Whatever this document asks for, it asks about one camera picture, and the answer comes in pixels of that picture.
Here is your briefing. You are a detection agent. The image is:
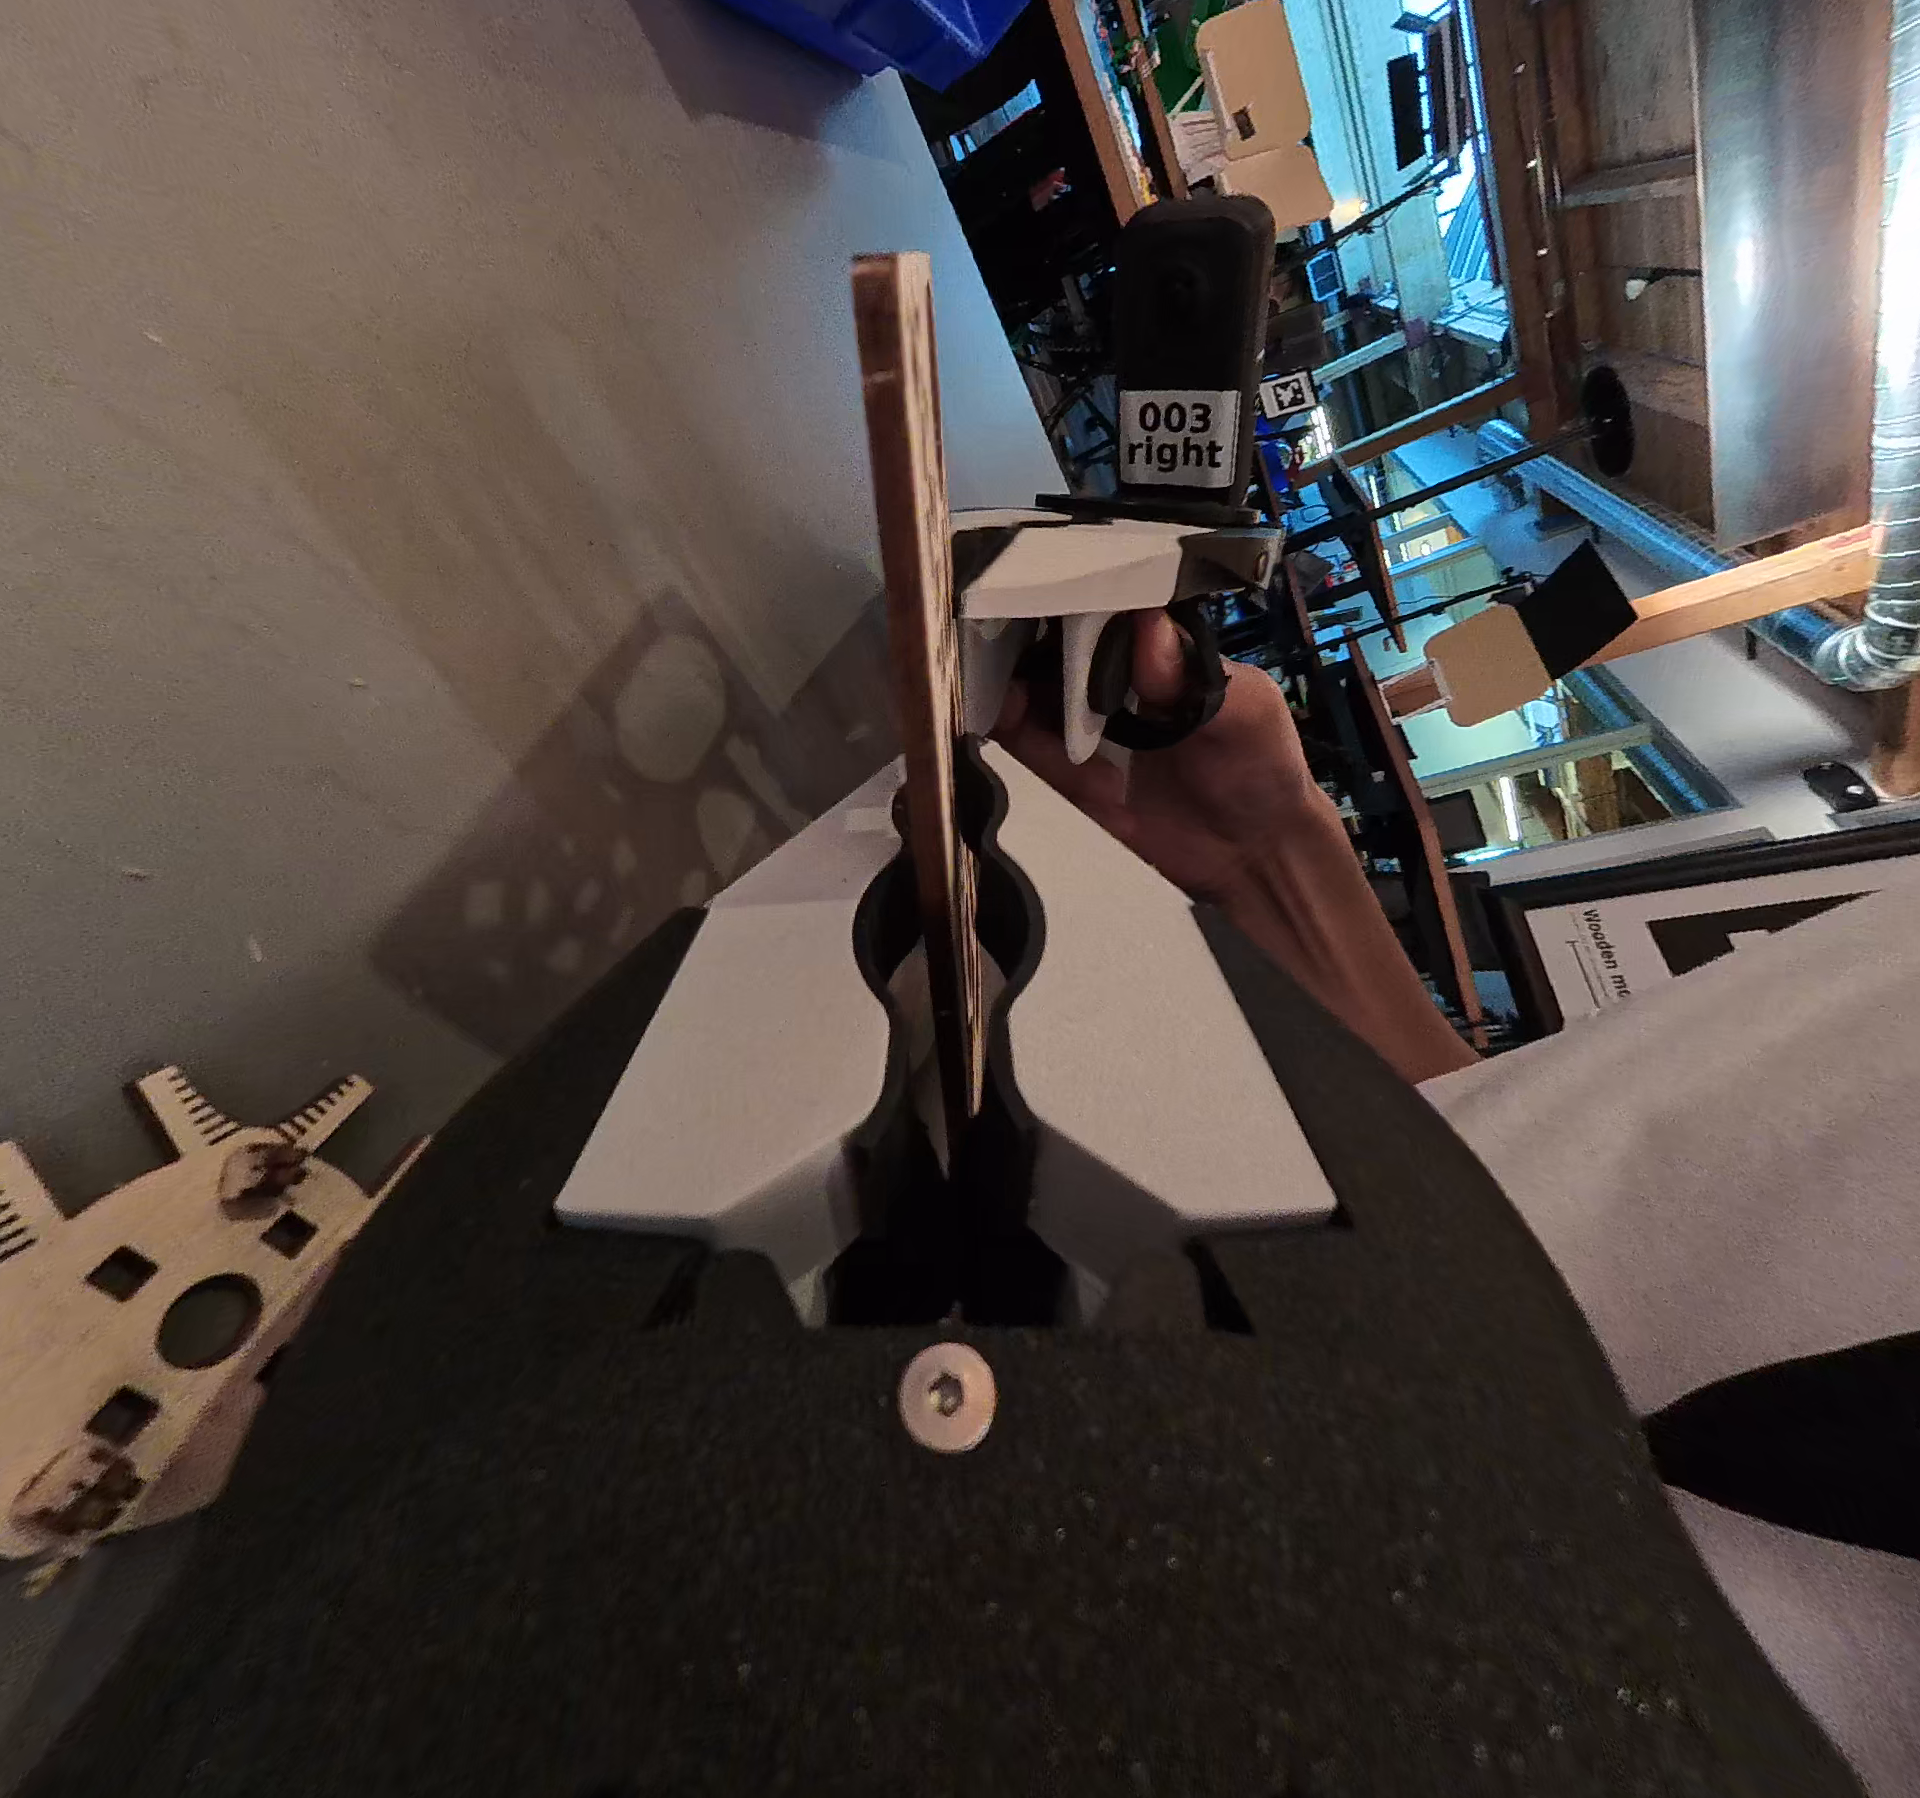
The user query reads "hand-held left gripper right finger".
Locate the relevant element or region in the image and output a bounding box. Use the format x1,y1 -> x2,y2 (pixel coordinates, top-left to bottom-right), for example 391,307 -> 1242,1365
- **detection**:
969,743 -> 1338,1329

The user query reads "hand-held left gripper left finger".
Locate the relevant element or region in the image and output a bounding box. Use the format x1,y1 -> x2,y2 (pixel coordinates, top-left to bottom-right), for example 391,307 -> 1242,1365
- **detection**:
554,788 -> 948,1324

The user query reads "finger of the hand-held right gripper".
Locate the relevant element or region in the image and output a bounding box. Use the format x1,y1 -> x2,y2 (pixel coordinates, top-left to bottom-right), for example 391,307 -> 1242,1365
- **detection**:
957,619 -> 1041,738
948,507 -> 1196,623

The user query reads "plywood parts sheet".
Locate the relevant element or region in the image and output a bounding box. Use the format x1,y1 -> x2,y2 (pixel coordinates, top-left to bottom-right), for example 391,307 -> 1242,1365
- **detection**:
850,250 -> 1011,1174

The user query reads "wooden toothed gear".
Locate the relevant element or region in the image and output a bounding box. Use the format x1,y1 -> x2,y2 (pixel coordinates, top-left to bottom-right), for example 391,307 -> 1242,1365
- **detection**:
0,1061 -> 437,1598

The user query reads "person's right forearm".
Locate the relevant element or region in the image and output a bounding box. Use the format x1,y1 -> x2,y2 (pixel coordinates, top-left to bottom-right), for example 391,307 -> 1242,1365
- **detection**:
1228,808 -> 1488,1085

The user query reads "person's right hand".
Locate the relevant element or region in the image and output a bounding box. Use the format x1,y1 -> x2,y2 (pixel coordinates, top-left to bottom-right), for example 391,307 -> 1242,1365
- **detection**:
990,617 -> 1347,931

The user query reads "cream hanging panel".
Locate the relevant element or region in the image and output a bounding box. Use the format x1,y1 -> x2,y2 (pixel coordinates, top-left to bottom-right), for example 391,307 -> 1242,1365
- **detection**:
1192,0 -> 1338,227

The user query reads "cream and black panel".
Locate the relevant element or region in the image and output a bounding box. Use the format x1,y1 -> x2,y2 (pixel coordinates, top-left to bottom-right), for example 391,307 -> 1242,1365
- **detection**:
1423,536 -> 1641,728

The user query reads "black framed marker sign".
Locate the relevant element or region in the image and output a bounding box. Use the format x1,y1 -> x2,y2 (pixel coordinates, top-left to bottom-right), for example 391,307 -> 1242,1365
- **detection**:
1477,808 -> 1920,1034

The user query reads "person's white shirt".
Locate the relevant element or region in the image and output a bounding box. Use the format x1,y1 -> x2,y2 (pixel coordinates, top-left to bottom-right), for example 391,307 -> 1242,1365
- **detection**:
1416,913 -> 1920,1798

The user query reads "wooden ceiling beam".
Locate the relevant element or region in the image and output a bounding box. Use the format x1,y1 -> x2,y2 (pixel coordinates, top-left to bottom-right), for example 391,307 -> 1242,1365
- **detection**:
1628,525 -> 1882,629

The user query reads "wide metal duct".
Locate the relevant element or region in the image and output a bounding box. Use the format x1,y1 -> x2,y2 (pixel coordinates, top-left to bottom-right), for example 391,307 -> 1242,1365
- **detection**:
1686,0 -> 1901,554

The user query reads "black shoulder strap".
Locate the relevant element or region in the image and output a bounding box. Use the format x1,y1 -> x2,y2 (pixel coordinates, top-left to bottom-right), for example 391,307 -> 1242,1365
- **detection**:
1642,1329 -> 1920,1563

